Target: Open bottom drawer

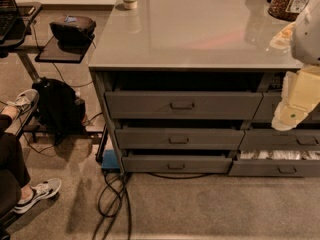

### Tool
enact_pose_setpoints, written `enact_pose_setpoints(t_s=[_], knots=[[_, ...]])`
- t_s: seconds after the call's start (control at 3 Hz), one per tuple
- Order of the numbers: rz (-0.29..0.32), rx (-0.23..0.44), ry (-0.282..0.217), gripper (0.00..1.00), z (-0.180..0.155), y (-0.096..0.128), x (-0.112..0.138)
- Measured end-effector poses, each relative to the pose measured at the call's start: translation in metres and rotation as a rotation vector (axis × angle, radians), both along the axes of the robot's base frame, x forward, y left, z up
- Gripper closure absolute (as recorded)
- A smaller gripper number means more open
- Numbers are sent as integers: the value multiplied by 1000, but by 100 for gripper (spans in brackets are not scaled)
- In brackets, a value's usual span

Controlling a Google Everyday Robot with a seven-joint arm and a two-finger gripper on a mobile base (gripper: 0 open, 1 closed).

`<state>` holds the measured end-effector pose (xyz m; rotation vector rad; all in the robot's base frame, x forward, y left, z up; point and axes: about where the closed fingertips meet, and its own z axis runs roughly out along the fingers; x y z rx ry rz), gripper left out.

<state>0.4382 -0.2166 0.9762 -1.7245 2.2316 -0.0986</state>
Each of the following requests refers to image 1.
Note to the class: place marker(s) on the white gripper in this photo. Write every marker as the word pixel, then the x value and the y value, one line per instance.
pixel 307 37

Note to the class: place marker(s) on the grey drawer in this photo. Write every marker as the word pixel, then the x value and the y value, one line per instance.
pixel 269 139
pixel 176 163
pixel 180 134
pixel 269 103
pixel 182 104
pixel 274 164

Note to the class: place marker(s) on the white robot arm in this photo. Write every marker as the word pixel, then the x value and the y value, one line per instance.
pixel 302 37

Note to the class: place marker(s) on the grey drawer cabinet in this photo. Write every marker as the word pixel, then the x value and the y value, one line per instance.
pixel 189 45

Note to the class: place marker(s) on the jar of nuts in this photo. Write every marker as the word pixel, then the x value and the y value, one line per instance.
pixel 288 0

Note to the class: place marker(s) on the blue power box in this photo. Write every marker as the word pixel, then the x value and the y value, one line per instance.
pixel 109 161

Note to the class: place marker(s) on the black device on shelf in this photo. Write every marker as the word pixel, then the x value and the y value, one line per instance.
pixel 73 30

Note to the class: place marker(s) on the black backpack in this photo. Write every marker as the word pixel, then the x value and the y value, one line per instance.
pixel 61 110

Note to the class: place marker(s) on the grey sneaker lower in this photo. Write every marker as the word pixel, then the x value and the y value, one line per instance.
pixel 33 194

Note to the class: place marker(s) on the grey sneaker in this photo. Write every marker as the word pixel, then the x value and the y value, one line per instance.
pixel 33 194
pixel 25 101

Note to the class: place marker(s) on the grey sneaker upper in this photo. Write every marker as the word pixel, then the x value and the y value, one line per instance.
pixel 25 101

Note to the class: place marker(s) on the person leg dark trousers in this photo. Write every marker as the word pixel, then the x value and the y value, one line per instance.
pixel 14 189

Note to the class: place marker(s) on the black desk stand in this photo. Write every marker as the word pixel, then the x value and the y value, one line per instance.
pixel 13 43

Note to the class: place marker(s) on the black laptop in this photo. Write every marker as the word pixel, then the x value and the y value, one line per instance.
pixel 8 15

